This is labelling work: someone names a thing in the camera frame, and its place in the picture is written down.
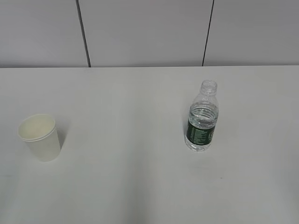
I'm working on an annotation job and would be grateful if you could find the white paper cup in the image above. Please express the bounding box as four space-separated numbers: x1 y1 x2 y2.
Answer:
18 114 61 162

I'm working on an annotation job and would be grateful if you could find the clear water bottle green label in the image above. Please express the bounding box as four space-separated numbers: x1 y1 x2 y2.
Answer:
185 80 219 152

